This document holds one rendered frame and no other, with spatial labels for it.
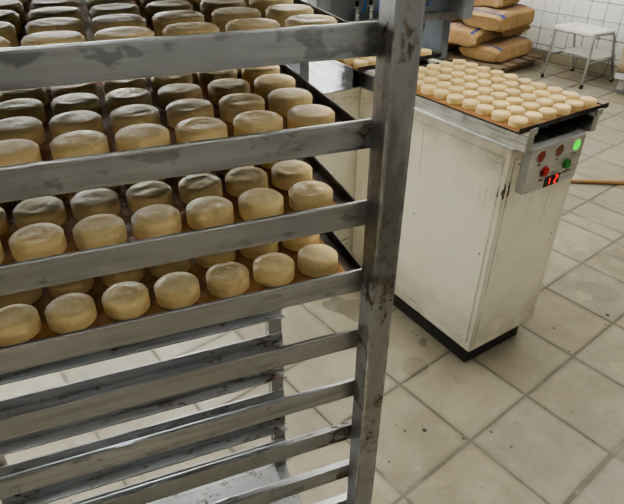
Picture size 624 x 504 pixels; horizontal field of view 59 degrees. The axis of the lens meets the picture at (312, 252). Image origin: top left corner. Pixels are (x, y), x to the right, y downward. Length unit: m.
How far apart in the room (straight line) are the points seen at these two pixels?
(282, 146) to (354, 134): 0.07
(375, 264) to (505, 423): 1.41
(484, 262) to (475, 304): 0.17
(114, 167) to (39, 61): 0.10
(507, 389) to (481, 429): 0.21
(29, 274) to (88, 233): 0.07
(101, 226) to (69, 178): 0.09
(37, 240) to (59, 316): 0.09
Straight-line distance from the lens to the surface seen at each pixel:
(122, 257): 0.55
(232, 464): 0.80
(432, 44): 2.50
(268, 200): 0.60
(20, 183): 0.52
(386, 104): 0.53
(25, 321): 0.64
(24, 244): 0.59
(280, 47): 0.50
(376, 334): 0.67
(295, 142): 0.53
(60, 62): 0.48
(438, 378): 2.04
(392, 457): 1.80
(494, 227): 1.74
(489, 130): 1.69
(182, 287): 0.64
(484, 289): 1.87
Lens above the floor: 1.43
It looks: 33 degrees down
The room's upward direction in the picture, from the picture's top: straight up
